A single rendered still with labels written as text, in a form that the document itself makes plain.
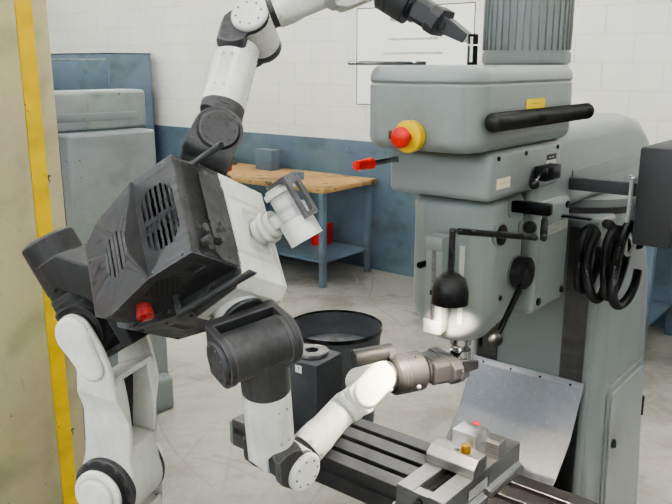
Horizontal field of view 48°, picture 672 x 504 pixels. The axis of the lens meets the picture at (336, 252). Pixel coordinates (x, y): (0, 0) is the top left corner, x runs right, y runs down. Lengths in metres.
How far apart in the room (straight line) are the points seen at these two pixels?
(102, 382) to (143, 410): 0.17
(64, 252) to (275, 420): 0.56
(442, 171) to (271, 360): 0.52
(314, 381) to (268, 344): 0.72
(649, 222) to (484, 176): 0.41
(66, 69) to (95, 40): 0.87
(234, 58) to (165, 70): 7.38
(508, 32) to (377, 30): 5.21
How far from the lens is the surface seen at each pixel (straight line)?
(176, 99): 8.85
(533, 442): 2.07
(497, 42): 1.78
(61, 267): 1.60
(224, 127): 1.48
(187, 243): 1.25
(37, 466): 3.19
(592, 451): 2.16
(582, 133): 1.91
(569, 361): 2.05
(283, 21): 1.67
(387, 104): 1.47
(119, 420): 1.66
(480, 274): 1.58
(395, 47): 6.82
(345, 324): 4.01
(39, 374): 3.06
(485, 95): 1.41
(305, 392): 2.05
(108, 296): 1.42
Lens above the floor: 1.89
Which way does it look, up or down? 14 degrees down
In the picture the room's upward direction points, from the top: straight up
